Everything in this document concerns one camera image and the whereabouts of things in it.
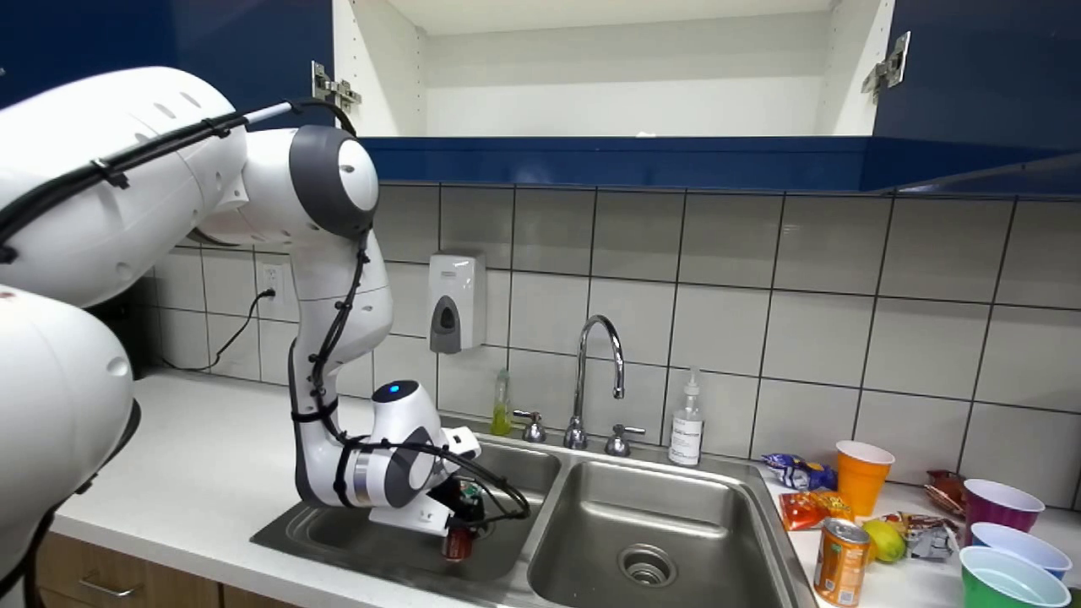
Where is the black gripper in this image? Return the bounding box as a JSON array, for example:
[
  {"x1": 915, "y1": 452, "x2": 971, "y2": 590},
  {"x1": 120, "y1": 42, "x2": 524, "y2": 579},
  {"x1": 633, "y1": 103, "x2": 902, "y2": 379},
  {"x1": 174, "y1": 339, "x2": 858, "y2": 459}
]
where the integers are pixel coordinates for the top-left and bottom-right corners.
[{"x1": 448, "y1": 477, "x2": 501, "y2": 533}]

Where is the stainless steel double sink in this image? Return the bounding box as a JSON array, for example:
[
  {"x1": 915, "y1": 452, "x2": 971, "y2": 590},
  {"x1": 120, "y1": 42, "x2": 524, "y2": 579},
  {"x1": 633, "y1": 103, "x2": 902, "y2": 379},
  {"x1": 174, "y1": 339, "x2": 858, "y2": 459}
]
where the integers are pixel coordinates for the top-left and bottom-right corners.
[{"x1": 249, "y1": 411, "x2": 819, "y2": 608}]

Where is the wooden base cabinet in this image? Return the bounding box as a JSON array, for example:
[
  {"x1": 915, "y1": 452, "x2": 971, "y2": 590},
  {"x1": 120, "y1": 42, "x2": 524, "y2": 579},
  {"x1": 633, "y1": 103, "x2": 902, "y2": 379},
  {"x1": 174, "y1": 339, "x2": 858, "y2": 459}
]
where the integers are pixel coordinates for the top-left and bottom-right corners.
[{"x1": 29, "y1": 526, "x2": 296, "y2": 608}]

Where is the orange soda can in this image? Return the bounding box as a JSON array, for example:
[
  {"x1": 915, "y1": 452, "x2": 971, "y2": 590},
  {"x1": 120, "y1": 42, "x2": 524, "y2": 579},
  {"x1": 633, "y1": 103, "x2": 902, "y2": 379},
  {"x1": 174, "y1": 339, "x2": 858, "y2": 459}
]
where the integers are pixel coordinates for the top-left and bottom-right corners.
[{"x1": 815, "y1": 518, "x2": 873, "y2": 608}]

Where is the open white-lined blue cabinet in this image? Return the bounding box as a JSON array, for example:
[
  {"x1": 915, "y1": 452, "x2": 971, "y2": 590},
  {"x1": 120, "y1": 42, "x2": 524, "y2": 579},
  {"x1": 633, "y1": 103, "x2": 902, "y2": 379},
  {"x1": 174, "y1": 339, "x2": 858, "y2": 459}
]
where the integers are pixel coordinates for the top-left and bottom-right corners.
[{"x1": 332, "y1": 0, "x2": 1081, "y2": 195}]

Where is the metal cabinet hinge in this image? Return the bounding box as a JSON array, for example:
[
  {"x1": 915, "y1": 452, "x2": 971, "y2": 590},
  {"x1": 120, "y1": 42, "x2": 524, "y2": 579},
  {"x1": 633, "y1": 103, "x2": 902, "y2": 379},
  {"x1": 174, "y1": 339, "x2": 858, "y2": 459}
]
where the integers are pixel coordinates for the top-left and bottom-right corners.
[
  {"x1": 308, "y1": 61, "x2": 365, "y2": 115},
  {"x1": 858, "y1": 30, "x2": 915, "y2": 97}
]

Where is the blue open cabinet door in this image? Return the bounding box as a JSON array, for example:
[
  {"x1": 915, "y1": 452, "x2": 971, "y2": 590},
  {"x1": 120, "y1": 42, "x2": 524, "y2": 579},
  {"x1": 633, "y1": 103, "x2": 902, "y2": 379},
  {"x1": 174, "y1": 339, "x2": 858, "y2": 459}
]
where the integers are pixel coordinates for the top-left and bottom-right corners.
[
  {"x1": 873, "y1": 0, "x2": 1081, "y2": 157},
  {"x1": 0, "y1": 0, "x2": 336, "y2": 130}
]

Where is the green dish soap bottle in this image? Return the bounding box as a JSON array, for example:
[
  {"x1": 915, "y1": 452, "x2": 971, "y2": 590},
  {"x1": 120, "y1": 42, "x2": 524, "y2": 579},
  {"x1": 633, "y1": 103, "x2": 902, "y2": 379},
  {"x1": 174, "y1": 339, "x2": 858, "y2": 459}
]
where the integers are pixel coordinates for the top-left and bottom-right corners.
[{"x1": 486, "y1": 369, "x2": 517, "y2": 440}]

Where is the chrome gooseneck faucet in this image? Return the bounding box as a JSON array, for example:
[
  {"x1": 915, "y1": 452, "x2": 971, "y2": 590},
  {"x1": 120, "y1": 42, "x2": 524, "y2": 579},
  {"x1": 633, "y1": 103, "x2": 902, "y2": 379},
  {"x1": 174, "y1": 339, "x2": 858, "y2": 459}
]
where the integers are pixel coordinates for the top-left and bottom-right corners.
[{"x1": 559, "y1": 312, "x2": 633, "y2": 452}]

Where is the clear pump sanitizer bottle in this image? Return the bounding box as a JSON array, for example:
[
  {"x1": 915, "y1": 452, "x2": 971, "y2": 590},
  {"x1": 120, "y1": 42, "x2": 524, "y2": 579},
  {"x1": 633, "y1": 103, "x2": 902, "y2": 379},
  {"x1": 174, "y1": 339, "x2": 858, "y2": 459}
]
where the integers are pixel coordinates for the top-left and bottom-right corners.
[{"x1": 664, "y1": 369, "x2": 710, "y2": 471}]

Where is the blue snack wrapper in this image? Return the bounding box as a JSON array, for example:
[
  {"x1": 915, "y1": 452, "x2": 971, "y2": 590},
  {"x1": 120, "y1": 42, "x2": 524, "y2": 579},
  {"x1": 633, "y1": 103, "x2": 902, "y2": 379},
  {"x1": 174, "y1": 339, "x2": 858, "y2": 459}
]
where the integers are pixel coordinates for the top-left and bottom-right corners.
[{"x1": 759, "y1": 450, "x2": 839, "y2": 494}]

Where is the orange chip bag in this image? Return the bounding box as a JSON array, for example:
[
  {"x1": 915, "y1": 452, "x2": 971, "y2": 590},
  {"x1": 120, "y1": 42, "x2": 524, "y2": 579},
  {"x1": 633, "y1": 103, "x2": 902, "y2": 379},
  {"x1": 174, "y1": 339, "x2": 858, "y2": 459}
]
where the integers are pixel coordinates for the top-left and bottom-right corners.
[{"x1": 777, "y1": 487, "x2": 855, "y2": 533}]

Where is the black countertop appliance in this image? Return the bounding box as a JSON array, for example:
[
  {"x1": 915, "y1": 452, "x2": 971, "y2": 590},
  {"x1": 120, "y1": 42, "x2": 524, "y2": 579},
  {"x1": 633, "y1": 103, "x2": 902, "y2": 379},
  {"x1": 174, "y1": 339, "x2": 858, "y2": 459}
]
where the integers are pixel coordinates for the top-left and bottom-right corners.
[{"x1": 93, "y1": 285, "x2": 162, "y2": 379}]

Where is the orange plastic cup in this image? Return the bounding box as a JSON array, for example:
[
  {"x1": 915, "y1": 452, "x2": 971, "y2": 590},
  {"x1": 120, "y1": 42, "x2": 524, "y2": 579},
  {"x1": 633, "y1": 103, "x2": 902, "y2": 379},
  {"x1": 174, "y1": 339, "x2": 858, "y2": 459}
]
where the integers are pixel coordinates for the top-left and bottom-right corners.
[{"x1": 831, "y1": 440, "x2": 899, "y2": 520}]

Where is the yellow-green toy fruit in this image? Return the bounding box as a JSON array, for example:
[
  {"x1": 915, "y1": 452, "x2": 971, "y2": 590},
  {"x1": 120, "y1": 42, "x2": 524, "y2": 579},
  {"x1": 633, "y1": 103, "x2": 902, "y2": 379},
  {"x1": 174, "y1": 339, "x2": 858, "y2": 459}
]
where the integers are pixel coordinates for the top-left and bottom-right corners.
[{"x1": 860, "y1": 518, "x2": 911, "y2": 568}]

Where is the silver snack wrapper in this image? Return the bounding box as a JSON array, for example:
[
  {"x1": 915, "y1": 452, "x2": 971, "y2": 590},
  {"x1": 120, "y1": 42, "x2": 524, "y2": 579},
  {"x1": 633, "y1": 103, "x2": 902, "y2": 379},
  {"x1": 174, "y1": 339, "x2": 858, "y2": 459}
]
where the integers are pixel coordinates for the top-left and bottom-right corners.
[{"x1": 899, "y1": 514, "x2": 960, "y2": 563}]

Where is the red-brown snack bag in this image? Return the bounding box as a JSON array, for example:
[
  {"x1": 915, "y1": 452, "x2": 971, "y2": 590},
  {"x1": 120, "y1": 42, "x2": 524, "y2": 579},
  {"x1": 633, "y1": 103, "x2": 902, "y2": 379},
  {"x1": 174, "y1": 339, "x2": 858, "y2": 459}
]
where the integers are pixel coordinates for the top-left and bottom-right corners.
[{"x1": 923, "y1": 466, "x2": 968, "y2": 520}]

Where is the green bowl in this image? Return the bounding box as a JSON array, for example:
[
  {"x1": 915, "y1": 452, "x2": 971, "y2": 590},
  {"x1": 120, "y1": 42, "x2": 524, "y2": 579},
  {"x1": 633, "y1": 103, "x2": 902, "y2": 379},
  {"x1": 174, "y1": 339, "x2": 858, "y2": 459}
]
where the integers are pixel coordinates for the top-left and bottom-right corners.
[{"x1": 957, "y1": 544, "x2": 1075, "y2": 608}]

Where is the blue plastic cup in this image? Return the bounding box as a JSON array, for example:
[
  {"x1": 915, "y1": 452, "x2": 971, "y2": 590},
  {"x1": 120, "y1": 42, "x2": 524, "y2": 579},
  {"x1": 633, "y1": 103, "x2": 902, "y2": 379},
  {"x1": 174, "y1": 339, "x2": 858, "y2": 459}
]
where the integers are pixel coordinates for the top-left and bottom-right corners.
[{"x1": 965, "y1": 520, "x2": 1075, "y2": 585}]

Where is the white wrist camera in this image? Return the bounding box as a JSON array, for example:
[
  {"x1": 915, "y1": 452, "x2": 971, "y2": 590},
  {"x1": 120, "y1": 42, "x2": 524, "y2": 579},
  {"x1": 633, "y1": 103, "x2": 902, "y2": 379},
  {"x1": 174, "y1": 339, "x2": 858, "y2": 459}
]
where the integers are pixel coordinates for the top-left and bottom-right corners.
[{"x1": 365, "y1": 496, "x2": 455, "y2": 541}]

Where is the white wall soap dispenser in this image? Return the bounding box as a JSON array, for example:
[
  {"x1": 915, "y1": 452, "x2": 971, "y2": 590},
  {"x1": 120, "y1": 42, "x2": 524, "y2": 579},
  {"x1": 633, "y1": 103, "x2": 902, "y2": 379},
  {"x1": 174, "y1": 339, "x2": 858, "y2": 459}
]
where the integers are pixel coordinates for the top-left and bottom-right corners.
[{"x1": 425, "y1": 255, "x2": 486, "y2": 359}]

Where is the black power cable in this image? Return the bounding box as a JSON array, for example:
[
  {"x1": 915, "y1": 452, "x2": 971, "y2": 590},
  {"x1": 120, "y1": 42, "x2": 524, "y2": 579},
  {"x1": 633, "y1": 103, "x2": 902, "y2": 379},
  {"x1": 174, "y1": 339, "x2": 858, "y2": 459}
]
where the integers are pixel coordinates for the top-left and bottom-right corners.
[{"x1": 165, "y1": 288, "x2": 280, "y2": 374}]

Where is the white wall outlet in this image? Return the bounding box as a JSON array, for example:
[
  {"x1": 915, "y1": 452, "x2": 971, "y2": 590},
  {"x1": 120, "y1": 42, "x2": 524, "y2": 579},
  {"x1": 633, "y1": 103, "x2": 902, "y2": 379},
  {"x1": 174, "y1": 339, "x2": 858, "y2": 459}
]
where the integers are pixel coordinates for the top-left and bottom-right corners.
[{"x1": 254, "y1": 261, "x2": 283, "y2": 325}]

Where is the metal drawer handle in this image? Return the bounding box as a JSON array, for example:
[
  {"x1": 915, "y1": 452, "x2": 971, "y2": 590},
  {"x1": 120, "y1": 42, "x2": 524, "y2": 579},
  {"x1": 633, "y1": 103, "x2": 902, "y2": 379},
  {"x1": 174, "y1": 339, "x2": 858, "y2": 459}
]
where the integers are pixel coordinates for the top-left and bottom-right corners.
[{"x1": 76, "y1": 579, "x2": 136, "y2": 603}]

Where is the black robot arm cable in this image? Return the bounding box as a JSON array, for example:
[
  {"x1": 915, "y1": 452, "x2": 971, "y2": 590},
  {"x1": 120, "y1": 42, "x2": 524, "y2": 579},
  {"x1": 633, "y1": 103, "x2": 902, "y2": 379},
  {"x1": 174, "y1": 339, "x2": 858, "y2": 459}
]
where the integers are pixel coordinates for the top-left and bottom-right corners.
[{"x1": 0, "y1": 97, "x2": 533, "y2": 526}]

